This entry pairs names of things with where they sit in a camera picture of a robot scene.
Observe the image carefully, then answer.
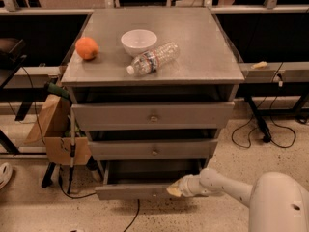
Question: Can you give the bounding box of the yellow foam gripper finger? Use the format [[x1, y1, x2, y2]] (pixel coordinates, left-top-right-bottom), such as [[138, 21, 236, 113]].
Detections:
[[166, 181, 182, 197]]

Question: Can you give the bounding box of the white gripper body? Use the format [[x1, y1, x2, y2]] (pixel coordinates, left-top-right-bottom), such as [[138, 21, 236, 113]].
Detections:
[[177, 175, 206, 197]]

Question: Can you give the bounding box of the grey bottom drawer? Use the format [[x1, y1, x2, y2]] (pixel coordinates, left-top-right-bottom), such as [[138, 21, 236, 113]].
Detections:
[[95, 159, 205, 200]]

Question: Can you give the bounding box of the grey drawer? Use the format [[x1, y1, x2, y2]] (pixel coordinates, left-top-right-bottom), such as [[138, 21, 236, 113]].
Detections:
[[72, 95, 234, 131], [95, 159, 205, 200], [89, 129, 218, 160]]

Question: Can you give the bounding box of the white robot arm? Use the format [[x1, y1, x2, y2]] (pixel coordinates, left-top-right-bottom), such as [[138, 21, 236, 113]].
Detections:
[[167, 168, 309, 232]]

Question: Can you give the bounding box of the grey middle drawer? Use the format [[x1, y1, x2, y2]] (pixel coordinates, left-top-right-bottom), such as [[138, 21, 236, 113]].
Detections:
[[89, 129, 218, 160]]

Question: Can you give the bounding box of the grey top drawer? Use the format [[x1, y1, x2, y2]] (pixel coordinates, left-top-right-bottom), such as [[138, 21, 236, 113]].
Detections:
[[72, 95, 234, 131]]

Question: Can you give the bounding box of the grey drawer cabinet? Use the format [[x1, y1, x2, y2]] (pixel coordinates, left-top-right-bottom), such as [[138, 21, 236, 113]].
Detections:
[[60, 7, 245, 179]]

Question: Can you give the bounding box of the black table leg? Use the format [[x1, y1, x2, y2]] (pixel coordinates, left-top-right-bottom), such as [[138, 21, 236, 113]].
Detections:
[[244, 96, 271, 143]]

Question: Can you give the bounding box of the clear plastic water bottle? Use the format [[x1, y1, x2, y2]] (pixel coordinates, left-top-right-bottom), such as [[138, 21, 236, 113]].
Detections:
[[126, 42, 180, 76]]

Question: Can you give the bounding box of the cardboard box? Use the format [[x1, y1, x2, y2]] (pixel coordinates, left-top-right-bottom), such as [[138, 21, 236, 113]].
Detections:
[[24, 94, 93, 167]]

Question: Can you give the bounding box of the yellow foam piece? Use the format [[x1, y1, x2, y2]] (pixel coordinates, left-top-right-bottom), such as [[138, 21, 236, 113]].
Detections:
[[251, 61, 267, 70]]

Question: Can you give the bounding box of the white bowl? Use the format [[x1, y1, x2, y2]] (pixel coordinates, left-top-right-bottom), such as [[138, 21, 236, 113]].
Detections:
[[121, 29, 157, 57]]

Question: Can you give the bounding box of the orange fruit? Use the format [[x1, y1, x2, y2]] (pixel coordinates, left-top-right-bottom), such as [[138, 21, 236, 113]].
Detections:
[[75, 37, 98, 60]]

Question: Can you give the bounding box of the white shoe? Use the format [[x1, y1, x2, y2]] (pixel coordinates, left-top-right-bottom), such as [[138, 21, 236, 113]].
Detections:
[[0, 162, 13, 189]]

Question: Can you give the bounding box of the black floor cable left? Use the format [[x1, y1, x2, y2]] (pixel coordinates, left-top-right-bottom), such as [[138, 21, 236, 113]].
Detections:
[[57, 167, 141, 232]]

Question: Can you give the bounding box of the black floor cable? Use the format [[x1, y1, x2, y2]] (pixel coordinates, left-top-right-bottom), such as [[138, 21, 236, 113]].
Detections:
[[230, 61, 297, 149], [57, 167, 141, 232]]

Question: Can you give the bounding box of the black floor cable right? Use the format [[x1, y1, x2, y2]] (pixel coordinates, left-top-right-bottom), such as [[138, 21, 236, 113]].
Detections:
[[230, 61, 297, 149]]

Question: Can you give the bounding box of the green handled grabber stick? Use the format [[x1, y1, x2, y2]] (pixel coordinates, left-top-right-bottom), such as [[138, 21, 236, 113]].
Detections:
[[44, 81, 76, 195]]

